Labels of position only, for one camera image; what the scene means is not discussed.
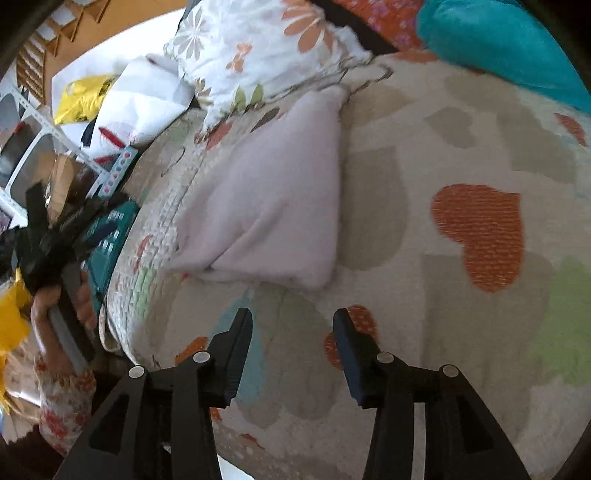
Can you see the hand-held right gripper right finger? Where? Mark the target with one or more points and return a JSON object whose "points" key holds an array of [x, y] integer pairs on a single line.
{"points": [[348, 364]]}

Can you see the white floral pillow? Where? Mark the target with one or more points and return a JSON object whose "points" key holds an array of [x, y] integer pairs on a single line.
{"points": [[258, 41]]}

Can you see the orange floral sheet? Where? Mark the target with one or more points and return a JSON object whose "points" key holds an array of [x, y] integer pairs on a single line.
{"points": [[388, 18]]}

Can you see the dotted pattern box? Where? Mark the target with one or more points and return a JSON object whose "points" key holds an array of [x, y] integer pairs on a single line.
{"points": [[121, 164]]}

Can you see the quilted heart patch blanket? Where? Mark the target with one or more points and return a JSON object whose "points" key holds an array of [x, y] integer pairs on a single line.
{"points": [[461, 138]]}

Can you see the yellow cloth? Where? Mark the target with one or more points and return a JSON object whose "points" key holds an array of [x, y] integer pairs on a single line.
{"points": [[11, 314]]}

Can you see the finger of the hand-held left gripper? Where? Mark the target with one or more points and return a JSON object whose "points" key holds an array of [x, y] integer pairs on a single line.
{"points": [[101, 217]]}

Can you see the person's left hand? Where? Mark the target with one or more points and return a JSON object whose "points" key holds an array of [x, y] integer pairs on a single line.
{"points": [[44, 318]]}

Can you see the teal box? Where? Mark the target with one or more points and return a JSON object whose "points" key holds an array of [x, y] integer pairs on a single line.
{"points": [[105, 273]]}

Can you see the brown cardboard box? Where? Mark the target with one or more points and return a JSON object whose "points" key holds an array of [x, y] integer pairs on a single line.
{"points": [[60, 180]]}

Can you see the yellow plastic bag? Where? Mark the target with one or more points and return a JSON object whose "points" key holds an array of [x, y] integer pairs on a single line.
{"points": [[83, 99]]}

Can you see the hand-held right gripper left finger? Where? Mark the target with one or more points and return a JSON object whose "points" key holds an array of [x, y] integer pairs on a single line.
{"points": [[240, 341]]}

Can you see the person's left forearm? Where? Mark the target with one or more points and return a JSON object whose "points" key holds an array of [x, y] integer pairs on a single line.
{"points": [[64, 406]]}

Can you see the white metal rack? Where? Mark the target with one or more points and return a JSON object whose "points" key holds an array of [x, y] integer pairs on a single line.
{"points": [[46, 134]]}

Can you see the wooden staircase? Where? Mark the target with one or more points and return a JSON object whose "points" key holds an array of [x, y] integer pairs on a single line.
{"points": [[69, 18]]}

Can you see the white plastic bag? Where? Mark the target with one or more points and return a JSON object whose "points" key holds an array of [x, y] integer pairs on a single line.
{"points": [[143, 101]]}

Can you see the white striped towel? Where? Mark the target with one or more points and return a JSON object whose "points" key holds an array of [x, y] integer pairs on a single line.
{"points": [[277, 184]]}

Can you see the teal cloth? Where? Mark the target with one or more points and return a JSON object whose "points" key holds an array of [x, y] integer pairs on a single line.
{"points": [[498, 41]]}

